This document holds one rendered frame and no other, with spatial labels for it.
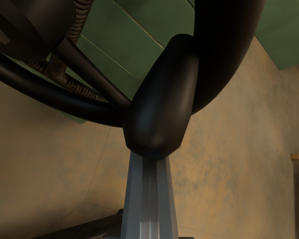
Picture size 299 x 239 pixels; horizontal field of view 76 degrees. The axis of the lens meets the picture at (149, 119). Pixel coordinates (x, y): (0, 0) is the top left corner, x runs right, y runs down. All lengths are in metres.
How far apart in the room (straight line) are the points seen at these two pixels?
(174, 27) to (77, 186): 0.83
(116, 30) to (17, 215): 0.80
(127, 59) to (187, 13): 0.17
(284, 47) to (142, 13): 0.21
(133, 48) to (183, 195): 1.11
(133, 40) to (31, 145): 0.70
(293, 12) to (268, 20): 0.03
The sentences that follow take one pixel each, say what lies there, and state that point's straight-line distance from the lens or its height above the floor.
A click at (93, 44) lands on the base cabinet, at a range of 0.44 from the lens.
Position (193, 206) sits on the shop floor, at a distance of 1.44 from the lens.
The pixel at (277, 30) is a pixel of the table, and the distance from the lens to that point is 0.33.
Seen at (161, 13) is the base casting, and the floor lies 0.76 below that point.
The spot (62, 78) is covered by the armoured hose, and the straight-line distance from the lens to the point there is 0.35.
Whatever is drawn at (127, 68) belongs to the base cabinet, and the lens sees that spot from 0.45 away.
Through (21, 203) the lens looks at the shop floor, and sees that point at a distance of 0.97.
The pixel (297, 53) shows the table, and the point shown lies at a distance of 0.35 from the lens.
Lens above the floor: 0.95
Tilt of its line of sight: 53 degrees down
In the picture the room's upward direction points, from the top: 74 degrees clockwise
